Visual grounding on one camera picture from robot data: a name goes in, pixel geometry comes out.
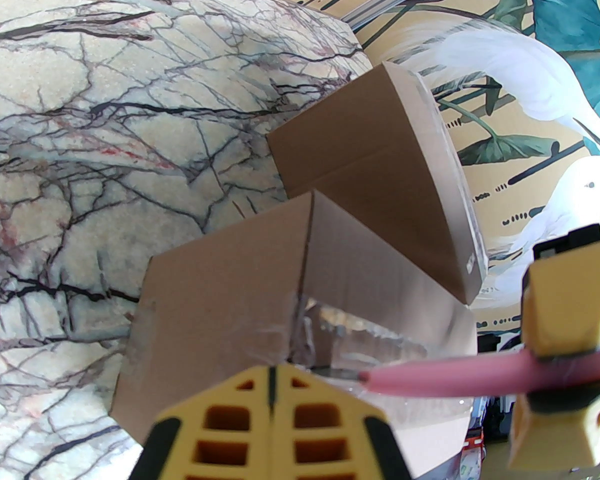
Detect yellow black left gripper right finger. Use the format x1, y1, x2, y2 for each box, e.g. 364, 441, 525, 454
272, 363, 411, 480

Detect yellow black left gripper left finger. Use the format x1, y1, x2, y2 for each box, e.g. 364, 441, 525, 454
142, 363, 274, 480

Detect pink utility knife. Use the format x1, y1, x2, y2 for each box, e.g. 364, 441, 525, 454
358, 345, 600, 399

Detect small brown cardboard box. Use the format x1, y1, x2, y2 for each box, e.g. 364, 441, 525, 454
111, 190, 478, 479

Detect long brown cardboard box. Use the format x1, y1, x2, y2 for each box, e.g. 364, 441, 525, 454
266, 62, 490, 305

